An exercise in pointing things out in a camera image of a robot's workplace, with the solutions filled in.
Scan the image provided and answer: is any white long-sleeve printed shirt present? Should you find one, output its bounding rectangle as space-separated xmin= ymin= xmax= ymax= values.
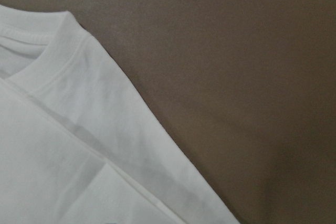
xmin=1 ymin=6 xmax=237 ymax=223

